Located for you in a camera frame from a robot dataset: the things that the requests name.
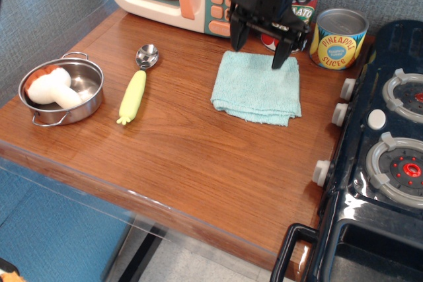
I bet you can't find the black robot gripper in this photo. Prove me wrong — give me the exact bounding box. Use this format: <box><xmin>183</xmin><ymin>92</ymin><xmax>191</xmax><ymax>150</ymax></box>
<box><xmin>228</xmin><ymin>0</ymin><xmax>309</xmax><ymax>69</ymax></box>

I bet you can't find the light blue cloth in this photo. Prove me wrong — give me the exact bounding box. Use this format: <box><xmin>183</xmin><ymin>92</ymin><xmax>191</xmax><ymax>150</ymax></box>
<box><xmin>211</xmin><ymin>51</ymin><xmax>302</xmax><ymax>127</ymax></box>

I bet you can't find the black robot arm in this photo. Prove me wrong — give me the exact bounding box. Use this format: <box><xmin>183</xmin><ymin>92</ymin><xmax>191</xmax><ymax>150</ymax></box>
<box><xmin>229</xmin><ymin>0</ymin><xmax>309</xmax><ymax>69</ymax></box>

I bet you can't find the grey stove knob bottom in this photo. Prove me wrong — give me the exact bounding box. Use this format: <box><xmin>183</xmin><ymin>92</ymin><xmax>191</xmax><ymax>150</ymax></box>
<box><xmin>312</xmin><ymin>160</ymin><xmax>331</xmax><ymax>187</ymax></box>

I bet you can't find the grey stove knob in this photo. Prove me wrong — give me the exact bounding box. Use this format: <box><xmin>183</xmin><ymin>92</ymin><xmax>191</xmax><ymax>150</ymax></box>
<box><xmin>340</xmin><ymin>78</ymin><xmax>356</xmax><ymax>101</ymax></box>
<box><xmin>332</xmin><ymin>103</ymin><xmax>348</xmax><ymax>127</ymax></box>
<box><xmin>312</xmin><ymin>160</ymin><xmax>331</xmax><ymax>187</ymax></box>

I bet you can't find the tomato sauce can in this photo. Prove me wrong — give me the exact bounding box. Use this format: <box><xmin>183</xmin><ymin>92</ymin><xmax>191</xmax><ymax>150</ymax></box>
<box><xmin>261</xmin><ymin>0</ymin><xmax>318</xmax><ymax>51</ymax></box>

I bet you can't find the pineapple slices can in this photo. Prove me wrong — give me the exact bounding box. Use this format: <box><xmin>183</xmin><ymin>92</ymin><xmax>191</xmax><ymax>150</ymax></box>
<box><xmin>309</xmin><ymin>8</ymin><xmax>369</xmax><ymax>70</ymax></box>

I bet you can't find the grey stove knob top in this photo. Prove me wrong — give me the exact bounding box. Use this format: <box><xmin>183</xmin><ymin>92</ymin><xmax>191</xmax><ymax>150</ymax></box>
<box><xmin>340</xmin><ymin>78</ymin><xmax>356</xmax><ymax>101</ymax></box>

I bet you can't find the grey stove knob middle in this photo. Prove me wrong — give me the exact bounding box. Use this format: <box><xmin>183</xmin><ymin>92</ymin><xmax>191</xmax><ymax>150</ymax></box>
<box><xmin>332</xmin><ymin>103</ymin><xmax>348</xmax><ymax>127</ymax></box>

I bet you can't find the small steel pot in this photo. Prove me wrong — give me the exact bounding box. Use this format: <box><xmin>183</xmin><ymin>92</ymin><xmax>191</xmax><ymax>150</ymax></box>
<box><xmin>19</xmin><ymin>52</ymin><xmax>104</xmax><ymax>127</ymax></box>

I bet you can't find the black toy stove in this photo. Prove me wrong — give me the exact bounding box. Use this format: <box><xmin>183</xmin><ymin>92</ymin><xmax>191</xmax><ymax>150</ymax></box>
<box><xmin>271</xmin><ymin>20</ymin><xmax>422</xmax><ymax>281</ymax></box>

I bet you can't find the white plush mushroom toy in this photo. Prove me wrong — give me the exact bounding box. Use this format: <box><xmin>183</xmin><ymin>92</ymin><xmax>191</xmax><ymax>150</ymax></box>
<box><xmin>24</xmin><ymin>65</ymin><xmax>83</xmax><ymax>109</ymax></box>

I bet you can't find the orange plush toy corner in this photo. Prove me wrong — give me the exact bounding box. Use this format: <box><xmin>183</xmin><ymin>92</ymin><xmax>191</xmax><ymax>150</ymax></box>
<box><xmin>0</xmin><ymin>272</ymin><xmax>26</xmax><ymax>282</ymax></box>

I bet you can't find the yellow handled metal spoon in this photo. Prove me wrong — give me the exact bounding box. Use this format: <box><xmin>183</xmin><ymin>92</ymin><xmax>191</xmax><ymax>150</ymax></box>
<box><xmin>116</xmin><ymin>44</ymin><xmax>159</xmax><ymax>125</ymax></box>

